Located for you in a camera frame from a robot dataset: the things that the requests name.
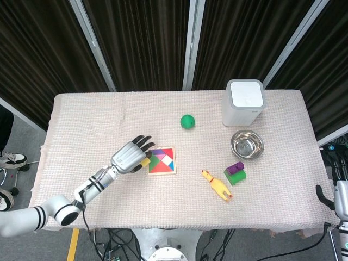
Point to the pink tangram piece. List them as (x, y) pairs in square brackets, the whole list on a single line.
[(162, 157)]

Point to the white plastic lidded bin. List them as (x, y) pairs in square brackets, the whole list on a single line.
[(239, 114)]

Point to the blue triangle tangram piece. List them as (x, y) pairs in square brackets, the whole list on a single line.
[(170, 166)]

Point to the red large triangle tangram piece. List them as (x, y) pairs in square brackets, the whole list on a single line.
[(161, 168)]

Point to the green ball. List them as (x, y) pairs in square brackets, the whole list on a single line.
[(187, 122)]

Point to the orange-red triangle tangram piece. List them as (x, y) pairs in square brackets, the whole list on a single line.
[(168, 152)]

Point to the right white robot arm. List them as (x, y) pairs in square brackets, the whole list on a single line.
[(344, 242)]

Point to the small yellow block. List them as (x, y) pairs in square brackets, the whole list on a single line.
[(146, 162)]

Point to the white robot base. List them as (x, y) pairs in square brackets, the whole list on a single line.
[(168, 244)]

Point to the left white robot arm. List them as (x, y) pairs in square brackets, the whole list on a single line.
[(68, 204)]

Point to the yellow rubber chicken toy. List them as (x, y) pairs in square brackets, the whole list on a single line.
[(217, 186)]

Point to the green large triangle tangram piece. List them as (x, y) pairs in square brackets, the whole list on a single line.
[(154, 163)]

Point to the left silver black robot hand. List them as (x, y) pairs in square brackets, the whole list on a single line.
[(127, 160)]

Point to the wooden tangram puzzle tray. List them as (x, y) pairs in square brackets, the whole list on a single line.
[(174, 163)]

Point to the stainless steel bowl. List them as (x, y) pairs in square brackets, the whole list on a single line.
[(247, 145)]

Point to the purple toy building block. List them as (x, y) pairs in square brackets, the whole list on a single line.
[(235, 168)]

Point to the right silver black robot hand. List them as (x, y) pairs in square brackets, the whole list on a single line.
[(342, 198)]

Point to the dark brown curtain panel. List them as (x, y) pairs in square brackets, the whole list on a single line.
[(40, 54), (136, 40), (326, 81), (239, 35)]

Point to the grey metal frame post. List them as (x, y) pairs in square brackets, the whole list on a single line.
[(19, 114), (93, 46), (293, 43), (191, 46), (333, 137)]

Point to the purple tangram piece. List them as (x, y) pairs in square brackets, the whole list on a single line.
[(158, 151)]

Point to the green toy building block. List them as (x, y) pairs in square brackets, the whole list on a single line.
[(236, 179)]

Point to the black white sneaker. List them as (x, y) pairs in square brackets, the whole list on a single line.
[(5, 199), (13, 159)]

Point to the black trouser leg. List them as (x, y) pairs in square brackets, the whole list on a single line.
[(5, 127)]

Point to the beige woven tablecloth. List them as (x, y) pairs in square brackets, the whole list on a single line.
[(108, 117)]

